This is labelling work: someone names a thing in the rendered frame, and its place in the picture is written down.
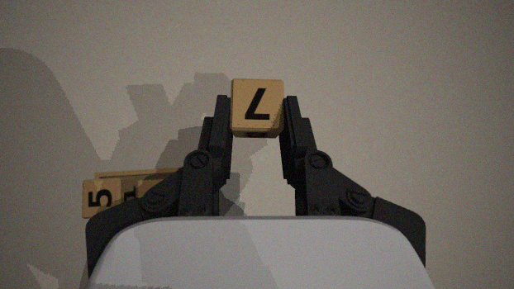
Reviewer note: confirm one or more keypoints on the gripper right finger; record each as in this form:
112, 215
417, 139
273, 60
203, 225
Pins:
321, 190

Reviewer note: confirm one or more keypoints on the tan number cube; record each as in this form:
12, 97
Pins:
101, 194
256, 107

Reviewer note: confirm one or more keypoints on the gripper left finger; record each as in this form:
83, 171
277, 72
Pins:
193, 190

